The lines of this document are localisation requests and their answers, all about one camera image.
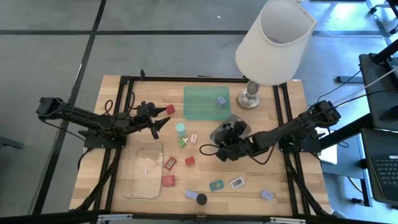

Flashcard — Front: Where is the white paper sheet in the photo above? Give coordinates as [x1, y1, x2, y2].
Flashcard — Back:
[319, 144, 338, 166]

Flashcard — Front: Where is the green translucent tray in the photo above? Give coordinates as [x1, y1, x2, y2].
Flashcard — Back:
[182, 85, 233, 121]

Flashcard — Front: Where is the small teal clock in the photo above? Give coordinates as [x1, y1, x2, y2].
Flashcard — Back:
[208, 179, 224, 192]

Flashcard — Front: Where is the red flat charger with prongs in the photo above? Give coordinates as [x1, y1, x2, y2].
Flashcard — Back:
[161, 175, 180, 187]

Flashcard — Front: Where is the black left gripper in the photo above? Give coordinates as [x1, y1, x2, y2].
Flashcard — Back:
[132, 102, 172, 140]

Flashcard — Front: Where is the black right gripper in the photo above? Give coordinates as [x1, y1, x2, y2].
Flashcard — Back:
[213, 120, 252, 162]

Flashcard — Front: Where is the white shade silver table lamp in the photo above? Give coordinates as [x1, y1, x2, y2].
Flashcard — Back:
[234, 0, 318, 111]

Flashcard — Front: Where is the small red clock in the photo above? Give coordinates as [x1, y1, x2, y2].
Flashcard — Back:
[164, 156, 177, 171]

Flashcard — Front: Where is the black computer desk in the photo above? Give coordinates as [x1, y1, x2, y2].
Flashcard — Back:
[360, 127, 398, 208]

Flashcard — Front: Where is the black desk foot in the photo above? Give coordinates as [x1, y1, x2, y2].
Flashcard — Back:
[335, 75, 364, 84]

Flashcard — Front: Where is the grey office chair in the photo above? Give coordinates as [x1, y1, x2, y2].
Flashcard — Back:
[368, 0, 398, 35]

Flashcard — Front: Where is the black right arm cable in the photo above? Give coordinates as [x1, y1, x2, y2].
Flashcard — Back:
[198, 142, 276, 166]

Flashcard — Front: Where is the white hanging cable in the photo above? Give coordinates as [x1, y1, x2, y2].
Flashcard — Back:
[332, 67, 398, 106]

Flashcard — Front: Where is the black keyboard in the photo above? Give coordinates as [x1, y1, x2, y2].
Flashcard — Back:
[371, 154, 398, 194]

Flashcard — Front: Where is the grey furniture foot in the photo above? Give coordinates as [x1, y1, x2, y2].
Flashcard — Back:
[0, 135, 25, 150]

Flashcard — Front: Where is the black metal pole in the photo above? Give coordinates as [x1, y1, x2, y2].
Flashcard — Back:
[371, 39, 398, 65]
[319, 112, 374, 151]

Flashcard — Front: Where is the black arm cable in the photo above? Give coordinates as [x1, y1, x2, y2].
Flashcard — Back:
[103, 98, 115, 116]
[198, 142, 276, 166]

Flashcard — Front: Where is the black side table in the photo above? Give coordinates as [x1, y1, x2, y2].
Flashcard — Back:
[358, 52, 398, 131]

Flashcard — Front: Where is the black aluminium table frame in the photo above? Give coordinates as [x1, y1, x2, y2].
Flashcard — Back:
[70, 68, 332, 224]

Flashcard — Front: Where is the teal hourglass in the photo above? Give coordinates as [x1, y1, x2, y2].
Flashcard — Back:
[175, 123, 187, 138]

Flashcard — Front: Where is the small white clock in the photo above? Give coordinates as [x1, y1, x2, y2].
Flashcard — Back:
[229, 176, 246, 190]

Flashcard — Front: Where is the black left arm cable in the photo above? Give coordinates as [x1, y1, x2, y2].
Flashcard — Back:
[103, 98, 115, 116]

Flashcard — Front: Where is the clear plastic bin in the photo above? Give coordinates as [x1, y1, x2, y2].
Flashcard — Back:
[120, 141, 165, 200]

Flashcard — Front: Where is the black computer mouse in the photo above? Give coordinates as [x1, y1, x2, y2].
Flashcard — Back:
[381, 105, 398, 123]

